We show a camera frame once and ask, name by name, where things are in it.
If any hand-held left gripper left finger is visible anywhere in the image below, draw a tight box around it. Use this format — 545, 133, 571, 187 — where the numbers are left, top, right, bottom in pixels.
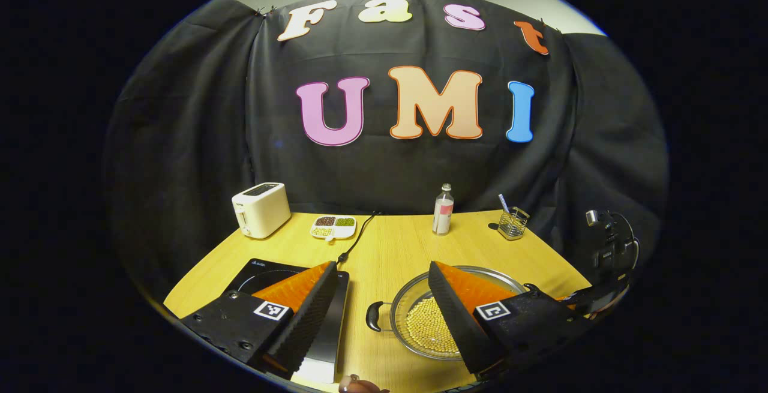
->
180, 261, 338, 380

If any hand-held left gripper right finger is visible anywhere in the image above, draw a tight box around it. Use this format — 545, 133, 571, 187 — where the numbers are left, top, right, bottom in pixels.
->
428, 261, 592, 382

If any black induction cooktop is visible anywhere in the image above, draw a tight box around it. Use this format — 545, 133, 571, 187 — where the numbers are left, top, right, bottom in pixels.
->
231, 258, 350, 385

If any steel pot with black handles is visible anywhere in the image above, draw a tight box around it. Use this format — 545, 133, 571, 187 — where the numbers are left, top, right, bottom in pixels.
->
366, 265, 541, 362

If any heap of yellow beans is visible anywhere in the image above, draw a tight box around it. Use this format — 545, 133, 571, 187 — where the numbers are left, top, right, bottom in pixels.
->
405, 297, 463, 356

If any white divided dish of beans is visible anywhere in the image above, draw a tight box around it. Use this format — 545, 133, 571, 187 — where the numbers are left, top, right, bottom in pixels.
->
310, 215, 357, 241

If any clear bottle with pink label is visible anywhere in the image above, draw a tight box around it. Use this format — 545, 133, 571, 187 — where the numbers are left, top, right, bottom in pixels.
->
433, 184, 455, 236

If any white toaster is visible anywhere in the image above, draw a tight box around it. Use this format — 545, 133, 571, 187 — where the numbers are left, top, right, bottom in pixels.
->
232, 182, 292, 239

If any black power cable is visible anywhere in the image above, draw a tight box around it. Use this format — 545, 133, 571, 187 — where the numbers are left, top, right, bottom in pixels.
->
336, 211, 383, 265

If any wire mesh holder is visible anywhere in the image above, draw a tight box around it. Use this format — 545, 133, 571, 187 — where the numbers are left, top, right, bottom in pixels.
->
497, 206, 530, 241

